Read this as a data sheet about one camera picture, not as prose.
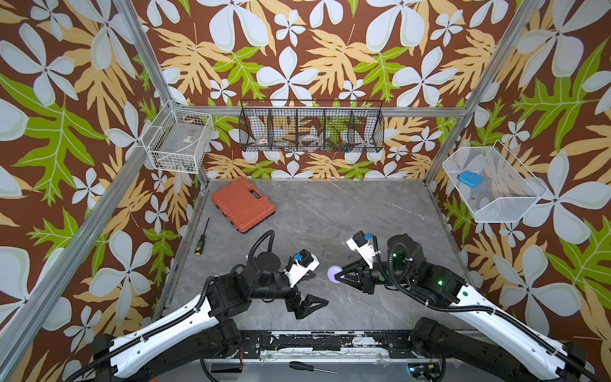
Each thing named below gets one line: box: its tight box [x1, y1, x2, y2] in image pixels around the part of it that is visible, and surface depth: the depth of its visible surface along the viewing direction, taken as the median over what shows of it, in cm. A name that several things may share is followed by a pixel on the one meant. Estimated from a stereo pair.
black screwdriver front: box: [288, 361, 338, 375], surface depth 72 cm
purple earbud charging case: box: [326, 265, 345, 285], surface depth 65 cm
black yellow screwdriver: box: [194, 217, 211, 257], surface depth 97 cm
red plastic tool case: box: [211, 178, 277, 234], surface depth 106 cm
